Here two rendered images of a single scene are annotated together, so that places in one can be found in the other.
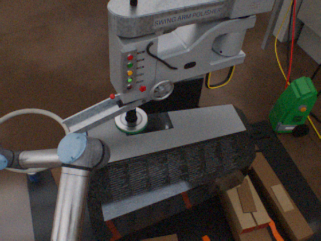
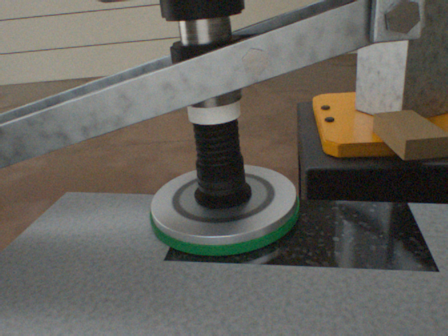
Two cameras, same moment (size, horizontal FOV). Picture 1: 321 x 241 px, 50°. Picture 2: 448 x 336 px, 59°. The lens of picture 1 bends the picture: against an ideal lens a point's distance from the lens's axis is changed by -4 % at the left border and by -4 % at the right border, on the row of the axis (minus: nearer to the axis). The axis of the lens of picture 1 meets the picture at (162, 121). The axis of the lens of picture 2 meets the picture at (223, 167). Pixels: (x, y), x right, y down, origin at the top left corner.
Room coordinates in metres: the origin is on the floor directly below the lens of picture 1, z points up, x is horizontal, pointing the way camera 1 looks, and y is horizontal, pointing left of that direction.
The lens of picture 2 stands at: (1.14, -0.08, 1.17)
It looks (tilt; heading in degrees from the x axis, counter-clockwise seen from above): 25 degrees down; 34
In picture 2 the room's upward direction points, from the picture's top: 6 degrees counter-clockwise
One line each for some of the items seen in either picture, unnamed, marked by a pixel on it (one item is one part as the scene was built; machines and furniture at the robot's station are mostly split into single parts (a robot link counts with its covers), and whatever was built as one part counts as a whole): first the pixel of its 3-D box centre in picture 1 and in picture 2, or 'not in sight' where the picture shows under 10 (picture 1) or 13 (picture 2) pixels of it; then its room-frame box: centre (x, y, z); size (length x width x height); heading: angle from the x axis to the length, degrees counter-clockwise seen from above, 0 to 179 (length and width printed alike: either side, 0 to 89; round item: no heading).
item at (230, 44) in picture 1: (228, 35); not in sight; (1.90, -0.35, 1.39); 0.19 x 0.19 x 0.20
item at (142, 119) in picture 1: (130, 119); (223, 198); (1.56, 0.21, 0.89); 0.21 x 0.21 x 0.01
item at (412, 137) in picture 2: not in sight; (408, 133); (2.12, 0.04, 0.81); 0.20 x 0.10 x 0.05; 32
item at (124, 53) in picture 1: (128, 70); not in sight; (1.42, 0.21, 1.42); 0.08 x 0.03 x 0.28; 122
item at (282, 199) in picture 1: (282, 198); not in sight; (1.54, -1.07, 0.13); 0.25 x 0.10 x 0.01; 22
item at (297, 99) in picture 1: (300, 94); not in sight; (2.50, -1.27, 0.43); 0.35 x 0.35 x 0.87; 9
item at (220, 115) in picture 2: not in sight; (213, 103); (1.56, 0.21, 1.03); 0.07 x 0.07 x 0.04
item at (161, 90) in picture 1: (159, 86); not in sight; (1.52, 0.04, 1.24); 0.15 x 0.10 x 0.15; 122
